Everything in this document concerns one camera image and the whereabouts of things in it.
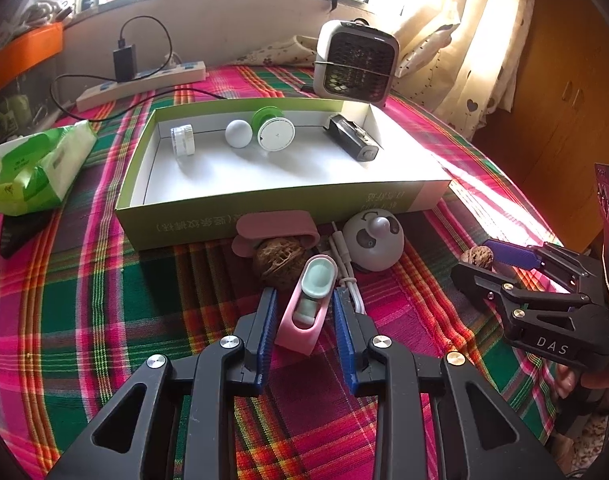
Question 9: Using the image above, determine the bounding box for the white desktop fan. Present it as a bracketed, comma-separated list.
[311, 19, 400, 108]

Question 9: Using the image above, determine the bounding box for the brown walnut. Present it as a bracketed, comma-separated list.
[253, 237, 305, 291]
[459, 246, 495, 266]

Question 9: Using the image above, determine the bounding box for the green and white round gadget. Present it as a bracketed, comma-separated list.
[249, 106, 296, 153]

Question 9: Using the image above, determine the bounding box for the plaid blanket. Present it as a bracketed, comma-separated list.
[0, 62, 609, 480]

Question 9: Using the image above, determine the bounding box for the black charger cable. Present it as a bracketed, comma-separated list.
[119, 16, 175, 68]

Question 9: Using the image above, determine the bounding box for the pile of bags and papers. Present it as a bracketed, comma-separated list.
[9, 0, 75, 31]

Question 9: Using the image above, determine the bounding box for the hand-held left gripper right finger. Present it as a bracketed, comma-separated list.
[331, 287, 555, 480]

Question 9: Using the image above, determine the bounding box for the green cardboard box tray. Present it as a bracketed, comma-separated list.
[115, 98, 452, 252]

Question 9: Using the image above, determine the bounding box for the black rectangular device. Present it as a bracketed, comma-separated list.
[324, 114, 380, 162]

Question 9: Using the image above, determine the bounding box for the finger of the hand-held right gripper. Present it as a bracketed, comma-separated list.
[484, 239, 605, 291]
[450, 261, 600, 331]

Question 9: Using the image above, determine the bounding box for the black flat case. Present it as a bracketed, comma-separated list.
[0, 205, 65, 260]

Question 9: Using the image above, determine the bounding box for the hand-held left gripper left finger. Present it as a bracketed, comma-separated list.
[47, 287, 280, 480]

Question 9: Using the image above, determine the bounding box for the clear plastic storage bin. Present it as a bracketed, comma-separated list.
[0, 60, 65, 131]

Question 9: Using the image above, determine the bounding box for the plain pink clip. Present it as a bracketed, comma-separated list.
[232, 211, 321, 259]

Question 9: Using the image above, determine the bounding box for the white power strip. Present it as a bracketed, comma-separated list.
[76, 60, 208, 112]

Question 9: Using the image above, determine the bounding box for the black power strip cord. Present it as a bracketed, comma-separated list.
[52, 74, 150, 122]

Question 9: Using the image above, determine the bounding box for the orange box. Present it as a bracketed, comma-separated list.
[0, 21, 65, 101]

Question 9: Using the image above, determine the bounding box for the white USB cable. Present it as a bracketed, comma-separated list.
[317, 221, 367, 316]

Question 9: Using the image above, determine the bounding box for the white panda-shaped gadget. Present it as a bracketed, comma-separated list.
[343, 210, 406, 273]

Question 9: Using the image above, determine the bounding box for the person's right hand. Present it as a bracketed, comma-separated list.
[557, 362, 609, 403]

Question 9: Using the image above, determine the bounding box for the wooden cabinet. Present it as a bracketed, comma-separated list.
[471, 0, 609, 251]

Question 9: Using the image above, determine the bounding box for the green tissue pack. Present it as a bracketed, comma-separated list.
[0, 120, 99, 216]

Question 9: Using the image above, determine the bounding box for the pink clip with teal insert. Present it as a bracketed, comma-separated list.
[274, 254, 340, 356]

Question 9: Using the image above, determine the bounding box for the cream heart-print curtain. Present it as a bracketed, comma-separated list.
[394, 0, 540, 131]

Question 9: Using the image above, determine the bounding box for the black charger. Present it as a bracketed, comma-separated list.
[113, 45, 136, 82]

